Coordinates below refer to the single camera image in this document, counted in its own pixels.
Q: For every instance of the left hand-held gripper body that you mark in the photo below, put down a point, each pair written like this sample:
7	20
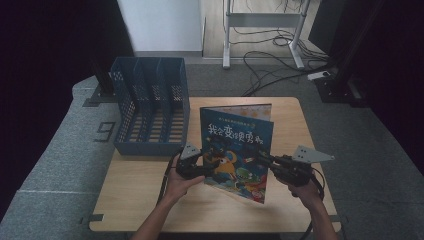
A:
188	166

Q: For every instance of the blue cartoon picture book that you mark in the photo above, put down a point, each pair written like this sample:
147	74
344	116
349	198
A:
233	133

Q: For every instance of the person's left hand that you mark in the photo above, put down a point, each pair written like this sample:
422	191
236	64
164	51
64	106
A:
180	186

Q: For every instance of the white metal desk frame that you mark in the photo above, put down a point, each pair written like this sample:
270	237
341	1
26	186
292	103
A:
263	20

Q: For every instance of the black metal stand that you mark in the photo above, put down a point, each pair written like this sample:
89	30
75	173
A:
103	99
333	92

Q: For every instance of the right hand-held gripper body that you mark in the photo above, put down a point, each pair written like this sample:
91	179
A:
293	171

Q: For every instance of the white power strip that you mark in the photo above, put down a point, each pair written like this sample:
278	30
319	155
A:
318	75

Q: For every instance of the person's right hand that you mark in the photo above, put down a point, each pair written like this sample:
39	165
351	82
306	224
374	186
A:
306	195

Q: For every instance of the dark curtain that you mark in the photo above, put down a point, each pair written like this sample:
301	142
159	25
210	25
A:
400	66
40	66

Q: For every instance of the blue plastic file rack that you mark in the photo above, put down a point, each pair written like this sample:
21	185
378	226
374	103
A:
150	148

